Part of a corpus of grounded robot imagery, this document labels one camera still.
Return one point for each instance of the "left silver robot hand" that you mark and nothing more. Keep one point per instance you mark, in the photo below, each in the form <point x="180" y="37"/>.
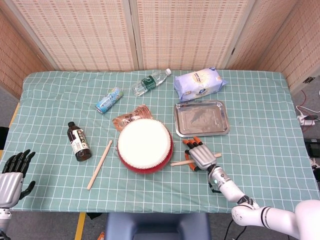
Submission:
<point x="10" y="185"/>

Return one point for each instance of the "woven bamboo folding screen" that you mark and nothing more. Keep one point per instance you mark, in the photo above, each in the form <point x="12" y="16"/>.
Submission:
<point x="82" y="32"/>

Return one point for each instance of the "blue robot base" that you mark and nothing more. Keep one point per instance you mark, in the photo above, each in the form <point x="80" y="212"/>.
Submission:
<point x="157" y="226"/>

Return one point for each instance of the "dark brown labelled bottle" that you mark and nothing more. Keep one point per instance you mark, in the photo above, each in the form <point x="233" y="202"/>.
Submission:
<point x="78" y="142"/>

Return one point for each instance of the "red drum white skin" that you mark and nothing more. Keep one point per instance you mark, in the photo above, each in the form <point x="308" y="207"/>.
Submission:
<point x="142" y="145"/>

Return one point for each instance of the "rectangular metal tray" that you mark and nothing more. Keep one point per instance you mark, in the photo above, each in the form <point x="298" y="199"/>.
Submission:
<point x="200" y="117"/>

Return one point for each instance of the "lilac tissue pack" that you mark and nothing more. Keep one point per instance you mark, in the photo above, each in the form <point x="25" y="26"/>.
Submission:
<point x="197" y="85"/>

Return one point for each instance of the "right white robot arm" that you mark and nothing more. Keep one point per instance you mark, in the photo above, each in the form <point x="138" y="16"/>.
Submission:
<point x="230" y="185"/>

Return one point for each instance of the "clear bottle green label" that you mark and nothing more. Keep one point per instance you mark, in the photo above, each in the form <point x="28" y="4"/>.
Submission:
<point x="150" y="82"/>

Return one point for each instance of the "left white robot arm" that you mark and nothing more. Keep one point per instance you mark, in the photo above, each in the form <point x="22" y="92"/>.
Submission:
<point x="3" y="217"/>

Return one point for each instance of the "green checked tablecloth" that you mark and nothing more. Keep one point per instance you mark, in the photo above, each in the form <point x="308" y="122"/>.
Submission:
<point x="250" y="125"/>

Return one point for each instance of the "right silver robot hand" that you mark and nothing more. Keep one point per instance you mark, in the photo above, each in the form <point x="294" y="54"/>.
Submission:
<point x="202" y="156"/>

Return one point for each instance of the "brown snack packet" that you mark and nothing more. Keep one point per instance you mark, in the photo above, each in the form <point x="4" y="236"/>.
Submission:
<point x="132" y="116"/>

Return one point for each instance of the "blue green drink can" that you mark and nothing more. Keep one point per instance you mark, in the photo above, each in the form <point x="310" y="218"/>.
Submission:
<point x="108" y="100"/>

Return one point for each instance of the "black floor device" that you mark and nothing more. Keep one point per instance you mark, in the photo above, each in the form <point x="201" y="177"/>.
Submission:
<point x="312" y="147"/>

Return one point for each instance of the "wooden drumstick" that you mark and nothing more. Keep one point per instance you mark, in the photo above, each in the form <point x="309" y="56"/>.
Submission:
<point x="100" y="165"/>
<point x="180" y="163"/>

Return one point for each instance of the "white power strip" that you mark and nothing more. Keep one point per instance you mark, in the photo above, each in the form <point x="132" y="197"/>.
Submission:
<point x="307" y="122"/>

